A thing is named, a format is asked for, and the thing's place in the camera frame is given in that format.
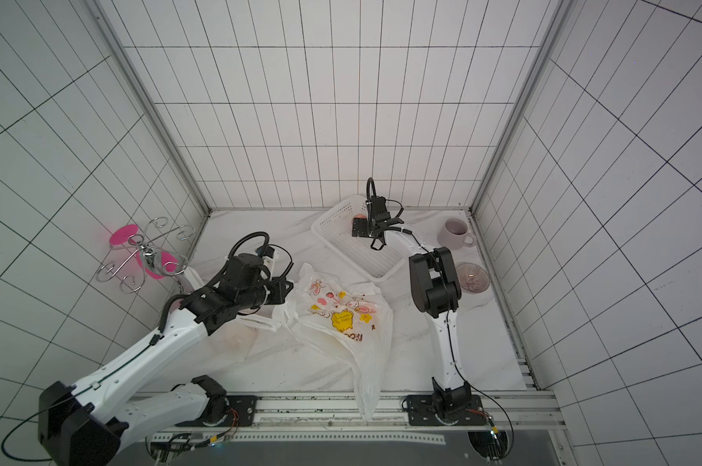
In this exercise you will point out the pink wine glass upper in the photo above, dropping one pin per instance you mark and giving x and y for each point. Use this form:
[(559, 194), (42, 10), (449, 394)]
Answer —
[(123, 234)]

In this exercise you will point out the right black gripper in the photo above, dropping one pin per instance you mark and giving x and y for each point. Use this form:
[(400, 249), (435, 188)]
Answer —
[(376, 227)]

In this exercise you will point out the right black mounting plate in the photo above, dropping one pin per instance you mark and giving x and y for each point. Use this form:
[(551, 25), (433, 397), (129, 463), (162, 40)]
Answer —
[(423, 411)]

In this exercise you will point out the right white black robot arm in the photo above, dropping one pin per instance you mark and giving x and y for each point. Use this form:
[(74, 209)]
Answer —
[(436, 292)]

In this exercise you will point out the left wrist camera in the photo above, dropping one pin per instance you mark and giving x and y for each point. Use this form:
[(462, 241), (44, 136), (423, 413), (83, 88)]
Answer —
[(268, 254)]

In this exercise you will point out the black mounting plate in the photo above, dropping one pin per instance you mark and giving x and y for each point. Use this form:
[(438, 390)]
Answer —
[(423, 411), (234, 410)]

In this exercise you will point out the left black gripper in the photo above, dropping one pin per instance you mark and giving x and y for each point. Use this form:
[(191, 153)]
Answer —
[(275, 289)]

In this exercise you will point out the pink wine glass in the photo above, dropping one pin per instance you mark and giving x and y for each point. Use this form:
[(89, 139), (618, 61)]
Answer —
[(123, 234), (158, 264)]

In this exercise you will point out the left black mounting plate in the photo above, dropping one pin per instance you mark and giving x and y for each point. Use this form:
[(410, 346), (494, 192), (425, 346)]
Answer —
[(234, 410)]

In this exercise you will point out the pink wine glass lower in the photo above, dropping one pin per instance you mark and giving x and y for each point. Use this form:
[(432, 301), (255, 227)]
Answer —
[(158, 264)]

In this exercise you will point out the white bag red lettering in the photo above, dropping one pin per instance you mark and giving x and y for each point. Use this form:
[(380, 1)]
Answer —
[(235, 339)]

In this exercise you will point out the white perforated plastic basket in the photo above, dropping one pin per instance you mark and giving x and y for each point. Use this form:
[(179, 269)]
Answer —
[(334, 229)]

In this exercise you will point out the chrome wire glass rack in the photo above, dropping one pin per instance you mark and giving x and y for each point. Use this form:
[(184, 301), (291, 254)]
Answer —
[(130, 276)]

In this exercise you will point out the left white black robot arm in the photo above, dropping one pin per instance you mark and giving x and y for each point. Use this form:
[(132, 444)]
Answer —
[(92, 420)]

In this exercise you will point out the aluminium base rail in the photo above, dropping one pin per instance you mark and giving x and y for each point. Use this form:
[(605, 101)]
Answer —
[(334, 416)]

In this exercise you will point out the white bag cartoon print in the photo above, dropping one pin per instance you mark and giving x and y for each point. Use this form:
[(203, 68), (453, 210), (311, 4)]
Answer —
[(350, 323)]

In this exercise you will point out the pink ceramic mug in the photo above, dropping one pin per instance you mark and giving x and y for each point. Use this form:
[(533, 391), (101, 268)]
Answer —
[(455, 235)]

